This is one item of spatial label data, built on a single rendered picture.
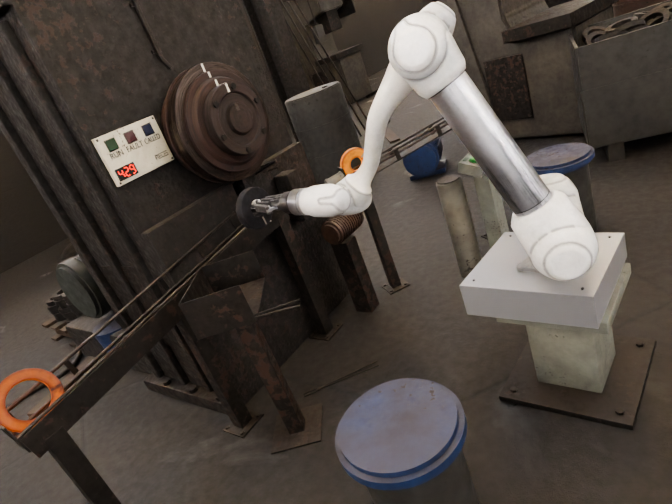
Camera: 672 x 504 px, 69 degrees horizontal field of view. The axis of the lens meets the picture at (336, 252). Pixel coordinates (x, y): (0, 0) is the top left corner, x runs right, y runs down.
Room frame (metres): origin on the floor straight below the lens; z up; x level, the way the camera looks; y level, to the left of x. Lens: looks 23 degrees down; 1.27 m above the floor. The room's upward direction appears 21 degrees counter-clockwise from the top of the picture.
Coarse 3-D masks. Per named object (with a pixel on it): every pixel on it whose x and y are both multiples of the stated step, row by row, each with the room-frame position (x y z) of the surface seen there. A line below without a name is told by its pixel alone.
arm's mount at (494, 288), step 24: (504, 240) 1.52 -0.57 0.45; (600, 240) 1.30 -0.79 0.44; (624, 240) 1.29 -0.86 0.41; (480, 264) 1.40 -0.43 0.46; (504, 264) 1.35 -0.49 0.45; (600, 264) 1.17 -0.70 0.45; (480, 288) 1.27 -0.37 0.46; (504, 288) 1.22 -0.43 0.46; (528, 288) 1.17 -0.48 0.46; (552, 288) 1.14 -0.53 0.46; (576, 288) 1.10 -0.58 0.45; (600, 288) 1.08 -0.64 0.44; (480, 312) 1.28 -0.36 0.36; (504, 312) 1.22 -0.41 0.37; (528, 312) 1.17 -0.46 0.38; (552, 312) 1.12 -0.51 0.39; (576, 312) 1.07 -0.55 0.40; (600, 312) 1.06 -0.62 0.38
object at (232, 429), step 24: (288, 240) 2.08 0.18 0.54; (288, 264) 2.11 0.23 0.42; (312, 288) 2.10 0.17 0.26; (312, 312) 2.10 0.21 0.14; (192, 336) 1.63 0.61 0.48; (312, 336) 2.11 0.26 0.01; (216, 360) 1.66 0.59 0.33; (216, 384) 1.63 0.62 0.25; (240, 408) 1.65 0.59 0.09; (240, 432) 1.60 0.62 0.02; (72, 456) 1.25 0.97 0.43; (72, 480) 1.26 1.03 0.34; (96, 480) 1.26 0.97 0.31
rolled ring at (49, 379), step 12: (24, 372) 1.34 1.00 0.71; (36, 372) 1.35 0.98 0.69; (48, 372) 1.36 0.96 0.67; (0, 384) 1.30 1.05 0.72; (12, 384) 1.31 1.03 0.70; (48, 384) 1.34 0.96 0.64; (60, 384) 1.35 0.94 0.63; (0, 396) 1.28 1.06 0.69; (0, 408) 1.26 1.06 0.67; (0, 420) 1.24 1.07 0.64; (12, 420) 1.25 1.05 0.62; (24, 420) 1.26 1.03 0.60
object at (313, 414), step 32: (192, 288) 1.50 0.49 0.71; (224, 288) 1.63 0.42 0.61; (256, 288) 1.55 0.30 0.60; (192, 320) 1.38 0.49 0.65; (224, 320) 1.36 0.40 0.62; (256, 320) 1.35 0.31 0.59; (256, 352) 1.49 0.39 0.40; (288, 416) 1.49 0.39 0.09; (320, 416) 1.53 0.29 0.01; (288, 448) 1.42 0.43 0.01
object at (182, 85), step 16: (208, 64) 2.07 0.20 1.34; (224, 64) 2.13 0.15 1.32; (192, 80) 2.00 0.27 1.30; (176, 96) 1.93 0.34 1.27; (176, 112) 1.91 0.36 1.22; (176, 128) 1.89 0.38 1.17; (176, 144) 1.93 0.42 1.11; (192, 144) 1.91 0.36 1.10; (192, 160) 1.90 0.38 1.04; (208, 176) 1.98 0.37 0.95; (224, 176) 1.96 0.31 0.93; (240, 176) 2.02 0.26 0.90
